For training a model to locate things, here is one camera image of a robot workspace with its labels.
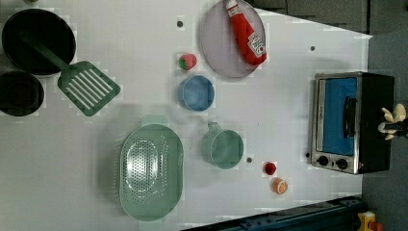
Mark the green perforated colander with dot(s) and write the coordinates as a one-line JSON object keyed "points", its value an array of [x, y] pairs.
{"points": [[151, 170]]}

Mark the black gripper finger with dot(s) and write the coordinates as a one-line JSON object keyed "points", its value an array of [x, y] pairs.
{"points": [[394, 130]]}

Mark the green toy at edge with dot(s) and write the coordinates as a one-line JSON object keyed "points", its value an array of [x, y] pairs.
{"points": [[31, 1]]}

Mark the green measuring cup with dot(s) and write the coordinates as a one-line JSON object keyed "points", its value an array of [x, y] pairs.
{"points": [[221, 148]]}

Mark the red plush strawberry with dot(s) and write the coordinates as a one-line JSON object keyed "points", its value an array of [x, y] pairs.
{"points": [[187, 61]]}

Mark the grey round plate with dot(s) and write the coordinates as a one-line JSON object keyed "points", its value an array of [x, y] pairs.
{"points": [[219, 44]]}

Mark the yellow red emergency button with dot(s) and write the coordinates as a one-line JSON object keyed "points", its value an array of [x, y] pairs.
{"points": [[369, 222]]}

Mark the silver black toaster oven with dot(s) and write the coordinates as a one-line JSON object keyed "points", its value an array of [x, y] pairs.
{"points": [[347, 109]]}

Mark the small red toy fruit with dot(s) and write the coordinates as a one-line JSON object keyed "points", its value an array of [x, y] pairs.
{"points": [[270, 168]]}

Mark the red plush ketchup bottle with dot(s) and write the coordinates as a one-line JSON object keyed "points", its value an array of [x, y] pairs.
{"points": [[250, 44]]}

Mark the green slotted spatula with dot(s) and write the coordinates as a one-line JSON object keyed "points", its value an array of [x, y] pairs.
{"points": [[87, 87]]}

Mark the small black pot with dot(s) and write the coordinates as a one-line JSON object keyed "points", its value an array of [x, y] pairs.
{"points": [[21, 94]]}

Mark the yellow plush peeled banana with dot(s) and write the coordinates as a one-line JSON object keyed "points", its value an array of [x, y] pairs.
{"points": [[397, 116]]}

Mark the large black pan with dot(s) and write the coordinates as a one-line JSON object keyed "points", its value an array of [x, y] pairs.
{"points": [[44, 27]]}

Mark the blue metal table frame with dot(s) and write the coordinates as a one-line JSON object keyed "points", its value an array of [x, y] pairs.
{"points": [[333, 215]]}

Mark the orange slice toy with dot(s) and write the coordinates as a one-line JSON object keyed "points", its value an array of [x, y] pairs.
{"points": [[279, 186]]}

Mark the blue round bowl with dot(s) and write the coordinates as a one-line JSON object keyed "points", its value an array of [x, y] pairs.
{"points": [[196, 93]]}

